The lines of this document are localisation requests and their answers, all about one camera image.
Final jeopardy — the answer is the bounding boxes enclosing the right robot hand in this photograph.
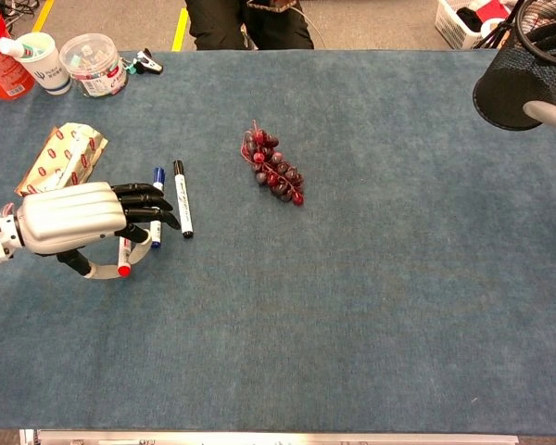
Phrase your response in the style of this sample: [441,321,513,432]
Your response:
[522,100,556,129]

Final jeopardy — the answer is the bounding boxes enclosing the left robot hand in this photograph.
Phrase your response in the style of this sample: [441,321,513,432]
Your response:
[13,181,182,281]

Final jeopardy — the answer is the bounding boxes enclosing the black mesh pen cup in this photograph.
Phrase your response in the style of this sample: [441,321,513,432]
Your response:
[472,0,556,132]

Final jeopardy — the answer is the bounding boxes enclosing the red capped whiteboard marker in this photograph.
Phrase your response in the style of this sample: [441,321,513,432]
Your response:
[117,235,133,278]

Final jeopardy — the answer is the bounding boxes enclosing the blue capped whiteboard marker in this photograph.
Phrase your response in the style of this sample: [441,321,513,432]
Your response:
[148,167,167,249]

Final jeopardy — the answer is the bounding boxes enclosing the black capped whiteboard marker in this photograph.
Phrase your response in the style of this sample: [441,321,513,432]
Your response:
[171,159,196,240]

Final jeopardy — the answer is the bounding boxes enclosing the black tripod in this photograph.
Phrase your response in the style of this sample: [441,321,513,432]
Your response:
[473,0,524,50]

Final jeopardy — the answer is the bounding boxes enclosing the red folder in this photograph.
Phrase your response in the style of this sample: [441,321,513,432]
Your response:
[473,0,512,22]

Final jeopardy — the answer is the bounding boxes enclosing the white plastic basket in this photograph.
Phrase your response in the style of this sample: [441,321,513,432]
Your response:
[434,0,515,51]

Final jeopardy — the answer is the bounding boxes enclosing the clear plastic jar of clips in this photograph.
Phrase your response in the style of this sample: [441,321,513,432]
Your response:
[58,32,130,98]

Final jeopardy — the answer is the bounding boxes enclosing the white paper cup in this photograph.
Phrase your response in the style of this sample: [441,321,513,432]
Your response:
[16,32,72,96]

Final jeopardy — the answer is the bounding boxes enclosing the red cylindrical canister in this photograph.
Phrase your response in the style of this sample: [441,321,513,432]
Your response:
[0,3,36,101]

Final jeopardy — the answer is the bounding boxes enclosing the black silver binder clip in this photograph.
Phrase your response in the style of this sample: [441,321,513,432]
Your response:
[133,48,164,76]

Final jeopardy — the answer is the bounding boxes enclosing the white tube green label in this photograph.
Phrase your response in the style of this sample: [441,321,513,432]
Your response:
[0,36,47,59]

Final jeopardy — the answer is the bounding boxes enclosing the bunch of red grapes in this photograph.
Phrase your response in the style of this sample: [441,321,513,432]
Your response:
[240,120,306,208]

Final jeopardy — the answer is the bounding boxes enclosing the blue felt table cloth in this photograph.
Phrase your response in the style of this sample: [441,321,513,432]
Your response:
[0,48,556,437]

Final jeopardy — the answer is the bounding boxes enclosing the seated person black trousers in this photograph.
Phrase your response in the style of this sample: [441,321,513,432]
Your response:
[183,0,315,51]

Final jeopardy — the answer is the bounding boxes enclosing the black cable bundle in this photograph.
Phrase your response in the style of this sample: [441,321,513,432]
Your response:
[0,0,42,29]

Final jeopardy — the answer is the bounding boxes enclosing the aluminium rail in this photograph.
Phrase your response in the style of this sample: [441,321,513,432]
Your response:
[19,428,520,445]

